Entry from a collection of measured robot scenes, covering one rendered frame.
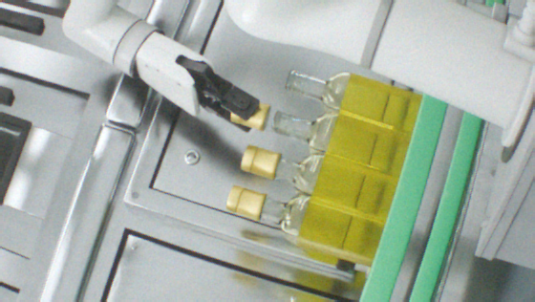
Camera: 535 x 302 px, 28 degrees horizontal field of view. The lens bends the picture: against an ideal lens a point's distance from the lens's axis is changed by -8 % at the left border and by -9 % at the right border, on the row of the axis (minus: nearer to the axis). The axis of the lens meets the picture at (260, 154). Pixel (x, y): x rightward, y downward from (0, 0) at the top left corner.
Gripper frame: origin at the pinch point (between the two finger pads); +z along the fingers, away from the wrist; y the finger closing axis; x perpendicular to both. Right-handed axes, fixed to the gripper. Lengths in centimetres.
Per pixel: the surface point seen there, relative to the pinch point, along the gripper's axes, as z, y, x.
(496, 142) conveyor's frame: 31.4, 15.7, 8.3
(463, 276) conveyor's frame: 36.3, 15.5, -8.0
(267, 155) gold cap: 6.4, 1.5, -3.8
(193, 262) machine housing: 3.0, -16.0, -17.4
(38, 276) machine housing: -14.5, -15.1, -32.7
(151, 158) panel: -9.4, -11.8, -9.0
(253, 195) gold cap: 7.9, 1.9, -9.2
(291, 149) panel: 6.1, -12.4, 2.8
